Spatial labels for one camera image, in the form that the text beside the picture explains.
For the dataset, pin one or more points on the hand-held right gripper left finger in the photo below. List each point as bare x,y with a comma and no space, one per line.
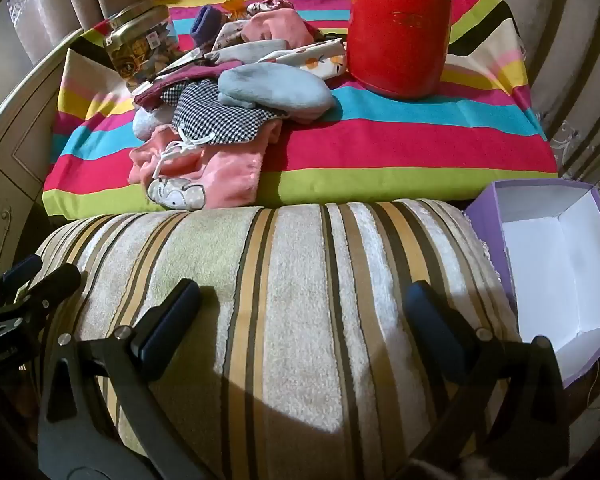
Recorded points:
167,325

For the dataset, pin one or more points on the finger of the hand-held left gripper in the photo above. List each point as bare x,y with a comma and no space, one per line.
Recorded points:
55,282
20,267

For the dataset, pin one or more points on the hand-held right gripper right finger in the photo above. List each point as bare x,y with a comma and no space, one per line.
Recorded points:
440,330

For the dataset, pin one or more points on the purple cardboard box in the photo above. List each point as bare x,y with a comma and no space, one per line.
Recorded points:
555,270

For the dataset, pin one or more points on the black white checked garment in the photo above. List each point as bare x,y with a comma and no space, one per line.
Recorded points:
205,115

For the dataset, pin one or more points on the maroon cloth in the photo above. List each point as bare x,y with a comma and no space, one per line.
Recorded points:
190,75

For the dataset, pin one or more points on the light blue fleece garment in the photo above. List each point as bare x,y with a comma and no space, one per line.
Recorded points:
280,90

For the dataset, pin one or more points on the cream carved furniture panel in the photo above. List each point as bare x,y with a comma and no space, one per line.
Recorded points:
10,185

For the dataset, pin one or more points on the colourful striped cloth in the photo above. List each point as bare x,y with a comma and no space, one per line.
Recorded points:
405,150

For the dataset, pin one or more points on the lace sheer curtain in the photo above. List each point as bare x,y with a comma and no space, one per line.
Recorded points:
570,150

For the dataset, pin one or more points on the glass jar with gold lid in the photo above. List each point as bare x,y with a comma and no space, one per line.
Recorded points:
135,55

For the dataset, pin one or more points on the grey-blue fleece garment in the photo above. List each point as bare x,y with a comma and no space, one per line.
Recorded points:
252,50

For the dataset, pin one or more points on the white small-print cloth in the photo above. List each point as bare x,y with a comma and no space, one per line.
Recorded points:
230,35

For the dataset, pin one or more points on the red jar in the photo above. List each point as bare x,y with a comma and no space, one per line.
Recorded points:
400,35

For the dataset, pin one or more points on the plain pink garment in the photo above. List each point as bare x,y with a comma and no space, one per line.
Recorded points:
280,27

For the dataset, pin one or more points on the small tan toy figure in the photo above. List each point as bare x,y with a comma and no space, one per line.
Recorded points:
235,7

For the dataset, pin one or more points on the pink white floral cloth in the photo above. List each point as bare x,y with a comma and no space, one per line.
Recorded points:
270,6

